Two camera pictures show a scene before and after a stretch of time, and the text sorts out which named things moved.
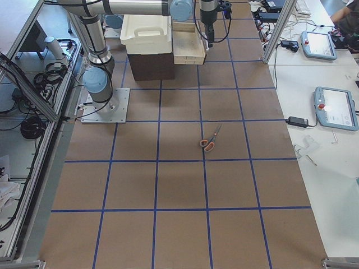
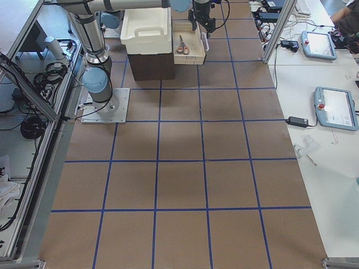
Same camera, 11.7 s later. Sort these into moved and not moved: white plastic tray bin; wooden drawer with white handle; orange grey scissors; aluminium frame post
Moved: orange grey scissors
Not moved: wooden drawer with white handle; white plastic tray bin; aluminium frame post
